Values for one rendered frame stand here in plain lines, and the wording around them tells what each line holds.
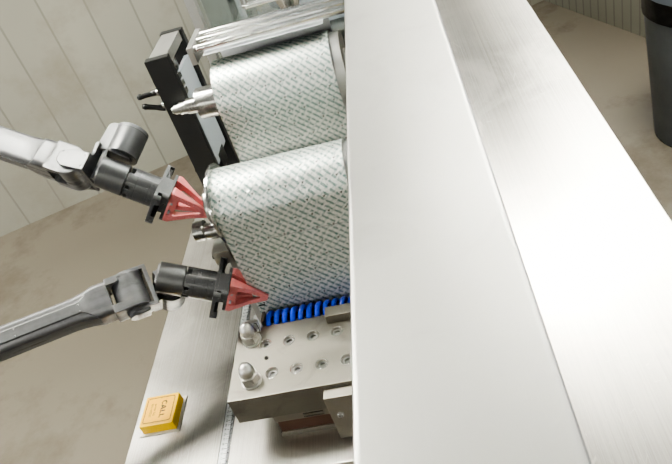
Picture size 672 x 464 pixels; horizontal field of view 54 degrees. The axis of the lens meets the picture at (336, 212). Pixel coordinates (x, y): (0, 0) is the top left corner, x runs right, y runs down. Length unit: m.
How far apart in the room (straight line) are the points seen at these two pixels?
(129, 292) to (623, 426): 0.89
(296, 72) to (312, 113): 0.09
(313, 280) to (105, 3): 2.90
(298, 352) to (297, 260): 0.16
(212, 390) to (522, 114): 0.84
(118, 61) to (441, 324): 3.77
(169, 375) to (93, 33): 2.75
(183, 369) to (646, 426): 1.09
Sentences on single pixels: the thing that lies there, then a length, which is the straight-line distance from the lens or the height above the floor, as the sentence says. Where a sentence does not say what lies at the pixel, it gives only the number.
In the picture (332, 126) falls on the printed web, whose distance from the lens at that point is 1.30.
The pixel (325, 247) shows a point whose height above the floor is 1.15.
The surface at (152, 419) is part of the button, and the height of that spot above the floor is 0.92.
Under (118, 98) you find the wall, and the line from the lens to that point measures 4.07.
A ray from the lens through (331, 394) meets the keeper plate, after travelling 1.12.
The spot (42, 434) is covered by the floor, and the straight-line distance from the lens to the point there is 2.97.
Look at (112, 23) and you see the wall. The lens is 3.94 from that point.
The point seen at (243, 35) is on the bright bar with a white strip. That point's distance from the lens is 1.30.
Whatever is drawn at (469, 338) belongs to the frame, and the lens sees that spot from 0.28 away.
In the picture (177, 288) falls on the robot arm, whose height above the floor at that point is 1.15.
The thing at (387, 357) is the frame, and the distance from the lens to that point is 0.29.
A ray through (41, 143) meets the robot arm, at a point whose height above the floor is 1.42.
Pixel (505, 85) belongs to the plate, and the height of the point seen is 1.44.
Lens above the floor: 1.87
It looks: 35 degrees down
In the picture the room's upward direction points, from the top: 19 degrees counter-clockwise
